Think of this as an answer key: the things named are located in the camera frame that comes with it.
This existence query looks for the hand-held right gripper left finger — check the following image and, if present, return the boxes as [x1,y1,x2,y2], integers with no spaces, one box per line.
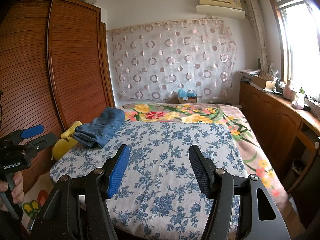
[29,144,130,240]

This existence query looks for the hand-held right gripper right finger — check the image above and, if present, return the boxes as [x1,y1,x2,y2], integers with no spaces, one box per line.
[188,144,287,240]

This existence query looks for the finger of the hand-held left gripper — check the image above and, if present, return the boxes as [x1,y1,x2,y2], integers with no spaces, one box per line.
[30,133,57,153]
[14,124,45,141]

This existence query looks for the blue denim pants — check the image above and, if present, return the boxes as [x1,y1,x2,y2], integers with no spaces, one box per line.
[73,107,125,148]

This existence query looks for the person's left hand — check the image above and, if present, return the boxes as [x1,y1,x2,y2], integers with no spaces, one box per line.
[0,172,25,205]

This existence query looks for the yellow pillow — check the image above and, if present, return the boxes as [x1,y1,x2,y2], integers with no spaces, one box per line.
[50,121,83,161]

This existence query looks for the blue floral cloth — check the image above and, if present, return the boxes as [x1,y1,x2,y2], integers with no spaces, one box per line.
[49,121,248,233]

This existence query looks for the bed with floral bedspread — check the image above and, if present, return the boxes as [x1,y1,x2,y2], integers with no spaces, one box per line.
[21,102,285,228]

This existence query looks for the wooden slatted wardrobe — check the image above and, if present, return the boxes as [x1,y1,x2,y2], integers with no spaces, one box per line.
[0,0,116,193]

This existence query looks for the cardboard box with blue packs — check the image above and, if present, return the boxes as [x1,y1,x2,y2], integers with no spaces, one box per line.
[177,89,198,103]

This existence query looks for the wooden side cabinet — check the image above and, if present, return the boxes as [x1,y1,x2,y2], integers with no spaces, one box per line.
[239,80,320,193]

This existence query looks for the round waste bin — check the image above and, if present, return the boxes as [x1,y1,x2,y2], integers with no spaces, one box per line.
[292,158,307,175]

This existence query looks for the stack of papers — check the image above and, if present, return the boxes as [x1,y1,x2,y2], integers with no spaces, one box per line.
[237,69,262,83]

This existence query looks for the open cardboard box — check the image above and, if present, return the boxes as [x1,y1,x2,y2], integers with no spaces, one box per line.
[252,74,277,89]

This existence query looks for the circle-patterned sheer curtain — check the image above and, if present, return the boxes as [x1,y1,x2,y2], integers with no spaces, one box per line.
[107,17,237,100]

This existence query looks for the pink bottle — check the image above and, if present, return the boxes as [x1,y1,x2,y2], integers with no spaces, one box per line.
[282,79,292,100]

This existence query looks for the patterned window curtain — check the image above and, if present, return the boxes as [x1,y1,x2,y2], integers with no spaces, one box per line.
[245,0,272,72]

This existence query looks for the window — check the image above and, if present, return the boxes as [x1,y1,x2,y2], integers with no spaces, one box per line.
[267,0,320,105]

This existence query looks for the wall air conditioner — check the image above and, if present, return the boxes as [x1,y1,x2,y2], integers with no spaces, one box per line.
[196,0,246,19]

